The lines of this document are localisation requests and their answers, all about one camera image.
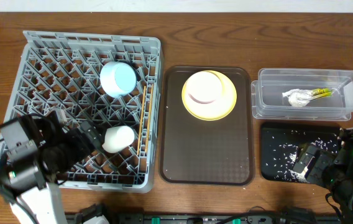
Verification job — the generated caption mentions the rice and food scraps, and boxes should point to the rice and food scraps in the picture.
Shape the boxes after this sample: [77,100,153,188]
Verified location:
[265,129,341,184]

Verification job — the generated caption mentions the white cup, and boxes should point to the white cup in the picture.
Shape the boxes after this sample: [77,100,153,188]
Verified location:
[102,126,135,153]

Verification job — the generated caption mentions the white tissue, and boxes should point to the white tissue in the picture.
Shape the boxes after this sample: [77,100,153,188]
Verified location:
[282,89,313,108]

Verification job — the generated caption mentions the green snack wrapper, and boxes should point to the green snack wrapper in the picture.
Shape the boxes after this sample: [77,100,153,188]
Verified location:
[310,88,332,101]

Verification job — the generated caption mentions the wooden chopstick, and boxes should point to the wooden chopstick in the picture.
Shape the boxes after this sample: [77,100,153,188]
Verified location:
[145,84,154,154]
[137,86,147,157]

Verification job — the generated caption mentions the light blue bowl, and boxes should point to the light blue bowl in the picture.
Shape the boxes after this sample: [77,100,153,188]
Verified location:
[99,62,137,98]

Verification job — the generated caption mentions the yellow plate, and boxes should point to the yellow plate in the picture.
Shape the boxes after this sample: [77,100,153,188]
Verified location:
[181,70,237,121]

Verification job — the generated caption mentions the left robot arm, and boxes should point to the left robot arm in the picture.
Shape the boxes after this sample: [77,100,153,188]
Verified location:
[0,111,106,223]

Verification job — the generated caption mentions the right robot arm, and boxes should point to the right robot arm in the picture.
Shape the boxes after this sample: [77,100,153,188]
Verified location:
[293,128,353,223]

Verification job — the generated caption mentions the black tray bin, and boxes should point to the black tray bin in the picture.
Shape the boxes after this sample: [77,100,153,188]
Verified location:
[259,121,348,184]

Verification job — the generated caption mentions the grey plastic dish rack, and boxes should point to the grey plastic dish rack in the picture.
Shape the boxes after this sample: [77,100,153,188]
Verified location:
[0,30,163,193]

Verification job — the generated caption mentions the clear plastic bin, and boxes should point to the clear plastic bin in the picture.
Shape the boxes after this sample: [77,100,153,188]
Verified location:
[251,68,353,121]

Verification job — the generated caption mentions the brown serving tray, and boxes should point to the brown serving tray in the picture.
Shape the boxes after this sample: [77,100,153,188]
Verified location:
[159,66,255,186]

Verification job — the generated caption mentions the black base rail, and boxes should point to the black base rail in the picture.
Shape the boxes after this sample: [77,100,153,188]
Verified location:
[64,203,345,224]

